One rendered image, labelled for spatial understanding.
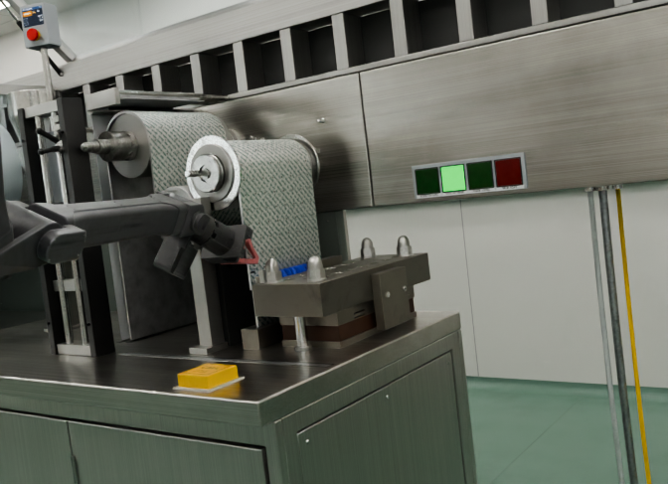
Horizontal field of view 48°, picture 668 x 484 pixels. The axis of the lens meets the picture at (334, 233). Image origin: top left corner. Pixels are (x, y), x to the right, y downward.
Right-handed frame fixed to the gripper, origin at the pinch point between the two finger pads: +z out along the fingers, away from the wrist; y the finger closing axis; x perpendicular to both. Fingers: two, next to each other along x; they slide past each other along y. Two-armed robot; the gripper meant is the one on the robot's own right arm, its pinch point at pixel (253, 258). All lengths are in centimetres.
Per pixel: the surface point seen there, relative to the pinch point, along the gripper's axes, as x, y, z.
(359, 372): -19.9, 26.0, 5.2
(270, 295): -8.4, 8.4, -2.0
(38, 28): 50, -59, -29
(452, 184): 23.6, 29.8, 20.8
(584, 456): -2, 0, 212
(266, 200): 12.6, 0.3, -0.7
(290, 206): 14.6, 0.3, 6.7
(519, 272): 94, -54, 250
